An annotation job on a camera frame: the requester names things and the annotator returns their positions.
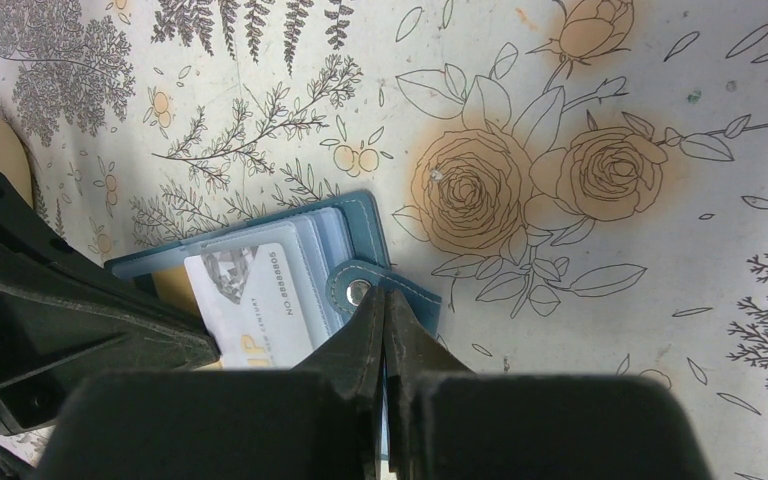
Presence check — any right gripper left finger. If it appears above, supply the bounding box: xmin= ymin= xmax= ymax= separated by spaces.
xmin=35 ymin=287 xmax=386 ymax=479

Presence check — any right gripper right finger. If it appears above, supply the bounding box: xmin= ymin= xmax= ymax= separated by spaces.
xmin=383 ymin=290 xmax=711 ymax=479

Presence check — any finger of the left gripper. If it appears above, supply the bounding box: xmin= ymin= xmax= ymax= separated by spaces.
xmin=0 ymin=173 xmax=218 ymax=435

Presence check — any gold striped credit card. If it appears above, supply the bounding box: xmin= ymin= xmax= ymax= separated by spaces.
xmin=152 ymin=266 xmax=223 ymax=371

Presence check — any white VIP credit card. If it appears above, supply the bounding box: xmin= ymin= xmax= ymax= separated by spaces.
xmin=184 ymin=243 xmax=313 ymax=370

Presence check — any blue leather card holder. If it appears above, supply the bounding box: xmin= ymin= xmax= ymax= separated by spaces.
xmin=105 ymin=191 xmax=441 ymax=351

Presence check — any floral patterned table mat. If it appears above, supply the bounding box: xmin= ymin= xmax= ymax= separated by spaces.
xmin=0 ymin=1 xmax=768 ymax=479

